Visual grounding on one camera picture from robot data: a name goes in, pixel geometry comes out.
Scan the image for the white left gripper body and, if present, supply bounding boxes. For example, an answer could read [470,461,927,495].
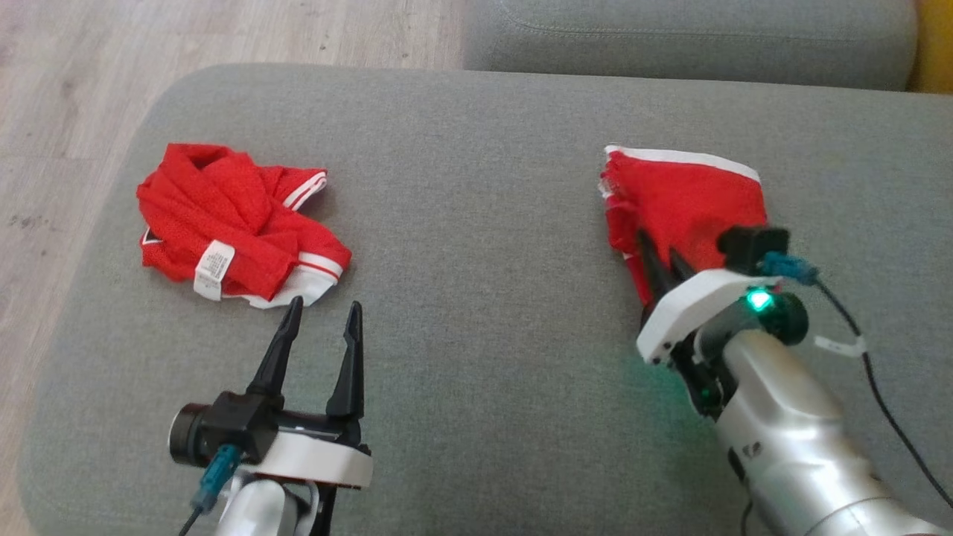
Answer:
[237,412,374,536]

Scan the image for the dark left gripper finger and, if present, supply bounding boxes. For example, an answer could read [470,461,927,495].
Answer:
[325,301,366,419]
[246,296,305,397]

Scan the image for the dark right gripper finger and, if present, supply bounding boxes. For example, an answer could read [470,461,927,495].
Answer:
[637,229,672,306]
[669,248,701,287]

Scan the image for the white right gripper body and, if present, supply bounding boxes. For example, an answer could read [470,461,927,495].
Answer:
[637,268,783,419]

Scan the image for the red white-trimmed shorts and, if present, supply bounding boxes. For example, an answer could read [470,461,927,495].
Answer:
[599,145,769,307]

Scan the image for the red basketball jersey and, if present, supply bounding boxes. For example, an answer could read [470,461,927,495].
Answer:
[136,143,352,310]

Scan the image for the left blue-plug black cable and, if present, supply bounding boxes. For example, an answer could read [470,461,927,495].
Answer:
[177,444,244,536]

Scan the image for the blue-plug black cable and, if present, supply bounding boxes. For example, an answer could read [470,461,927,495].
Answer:
[177,444,244,536]
[762,252,953,514]

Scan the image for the right blue-plug black cable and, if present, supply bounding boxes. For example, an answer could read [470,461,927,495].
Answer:
[762,252,953,514]

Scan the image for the white cable label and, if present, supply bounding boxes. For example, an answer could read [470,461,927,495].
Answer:
[814,335,870,358]

